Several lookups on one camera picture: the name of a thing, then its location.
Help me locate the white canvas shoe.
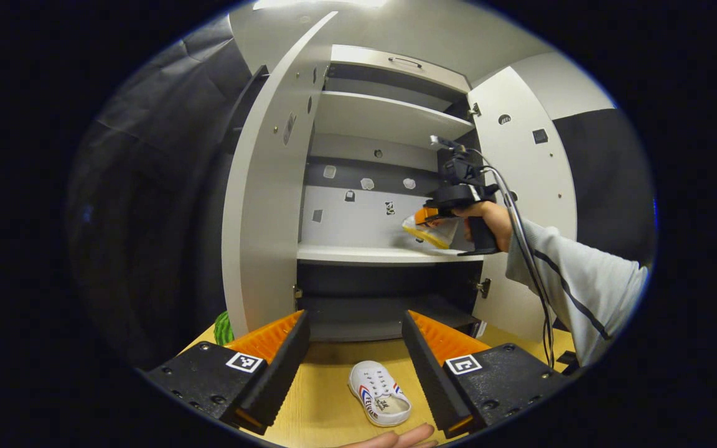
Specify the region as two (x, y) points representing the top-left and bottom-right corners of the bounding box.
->
(401, 215), (462, 251)
(348, 360), (413, 428)

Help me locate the white cabinet drawer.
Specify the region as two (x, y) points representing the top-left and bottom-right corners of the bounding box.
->
(329, 44), (472, 94)

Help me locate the white cabinet door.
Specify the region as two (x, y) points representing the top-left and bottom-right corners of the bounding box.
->
(222, 11), (339, 340)
(467, 65), (578, 343)

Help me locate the ceiling light panel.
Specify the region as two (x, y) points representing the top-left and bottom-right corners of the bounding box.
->
(253, 0), (390, 10)

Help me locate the watermelon plush toy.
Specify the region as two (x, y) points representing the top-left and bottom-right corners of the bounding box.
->
(213, 311), (235, 346)

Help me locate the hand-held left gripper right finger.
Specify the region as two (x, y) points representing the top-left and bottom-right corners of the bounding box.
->
(401, 310), (571, 439)

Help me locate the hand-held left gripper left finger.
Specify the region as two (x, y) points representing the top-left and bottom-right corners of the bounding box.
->
(144, 310), (311, 436)

